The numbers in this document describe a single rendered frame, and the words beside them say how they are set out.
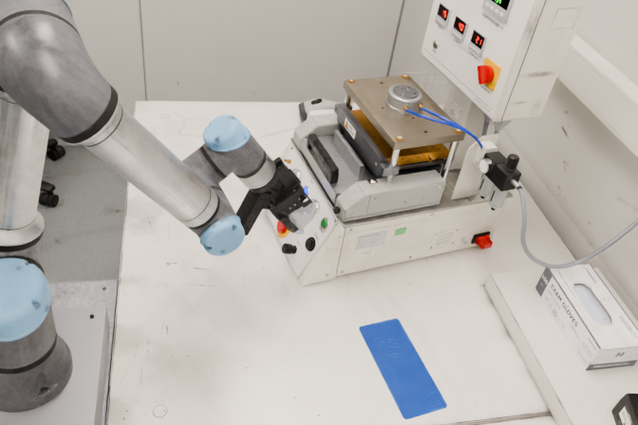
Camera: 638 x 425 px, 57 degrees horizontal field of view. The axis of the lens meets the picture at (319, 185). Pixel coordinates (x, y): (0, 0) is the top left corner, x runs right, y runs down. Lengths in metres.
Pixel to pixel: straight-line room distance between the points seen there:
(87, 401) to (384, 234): 0.70
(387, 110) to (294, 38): 1.57
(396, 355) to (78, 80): 0.86
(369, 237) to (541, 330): 0.43
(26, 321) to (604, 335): 1.09
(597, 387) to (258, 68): 2.11
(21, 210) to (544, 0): 0.99
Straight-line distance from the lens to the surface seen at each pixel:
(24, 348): 1.06
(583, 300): 1.45
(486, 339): 1.42
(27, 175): 1.02
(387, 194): 1.31
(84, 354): 1.21
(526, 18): 1.25
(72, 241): 2.62
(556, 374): 1.37
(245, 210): 1.22
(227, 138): 1.07
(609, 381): 1.42
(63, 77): 0.79
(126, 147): 0.85
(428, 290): 1.46
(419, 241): 1.46
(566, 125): 1.78
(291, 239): 1.44
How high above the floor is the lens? 1.79
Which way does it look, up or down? 38 degrees down
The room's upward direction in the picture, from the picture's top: 9 degrees clockwise
